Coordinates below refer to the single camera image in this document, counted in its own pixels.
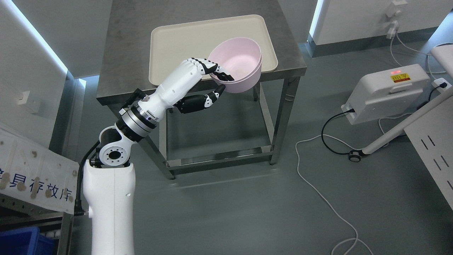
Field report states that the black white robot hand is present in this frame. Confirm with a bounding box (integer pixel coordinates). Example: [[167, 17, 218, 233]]
[[146, 58, 235, 115]]

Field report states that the pink bowl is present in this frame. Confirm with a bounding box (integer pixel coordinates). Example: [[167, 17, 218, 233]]
[[210, 56, 262, 93], [208, 37, 262, 93]]

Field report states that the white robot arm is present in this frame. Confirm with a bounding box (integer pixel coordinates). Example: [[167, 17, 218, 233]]
[[78, 89, 181, 255]]

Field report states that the beige plastic tray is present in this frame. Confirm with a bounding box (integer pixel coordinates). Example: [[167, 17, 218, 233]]
[[149, 14, 278, 86]]

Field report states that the stainless steel table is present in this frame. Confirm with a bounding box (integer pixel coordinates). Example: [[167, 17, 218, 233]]
[[97, 0, 307, 180]]

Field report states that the white sign with blue text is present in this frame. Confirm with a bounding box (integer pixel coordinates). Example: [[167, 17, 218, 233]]
[[0, 130, 79, 214]]

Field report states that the white stand leg with caster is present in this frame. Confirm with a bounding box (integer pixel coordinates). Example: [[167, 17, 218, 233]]
[[348, 88, 453, 163]]

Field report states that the lower far left blue bin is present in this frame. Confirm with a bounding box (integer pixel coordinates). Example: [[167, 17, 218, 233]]
[[0, 226, 55, 255]]

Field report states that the white device box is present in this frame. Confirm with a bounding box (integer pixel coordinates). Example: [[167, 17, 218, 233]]
[[341, 64, 430, 125]]

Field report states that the white wall switch box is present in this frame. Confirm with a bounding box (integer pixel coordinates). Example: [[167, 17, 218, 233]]
[[17, 91, 42, 114]]

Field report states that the black power cable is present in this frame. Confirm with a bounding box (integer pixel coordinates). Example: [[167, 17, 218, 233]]
[[321, 109, 355, 155]]

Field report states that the white floor cable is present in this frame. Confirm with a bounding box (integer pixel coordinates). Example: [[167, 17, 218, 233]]
[[295, 113, 414, 255]]

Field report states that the white wall socket plug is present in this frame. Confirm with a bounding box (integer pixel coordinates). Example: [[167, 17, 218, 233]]
[[385, 0, 408, 39]]

